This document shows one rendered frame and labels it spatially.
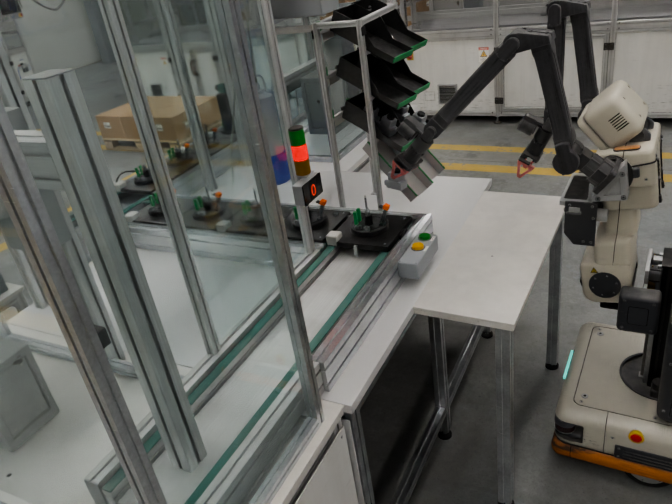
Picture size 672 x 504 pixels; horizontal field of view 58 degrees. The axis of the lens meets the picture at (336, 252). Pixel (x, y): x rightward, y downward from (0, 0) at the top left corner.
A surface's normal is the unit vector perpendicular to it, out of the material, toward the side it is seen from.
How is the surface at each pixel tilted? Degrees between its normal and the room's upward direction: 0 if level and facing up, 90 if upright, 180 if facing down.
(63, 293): 90
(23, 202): 90
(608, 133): 90
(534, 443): 0
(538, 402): 0
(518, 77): 90
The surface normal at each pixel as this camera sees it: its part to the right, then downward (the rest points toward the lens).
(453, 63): -0.47, 0.48
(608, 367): -0.15, -0.87
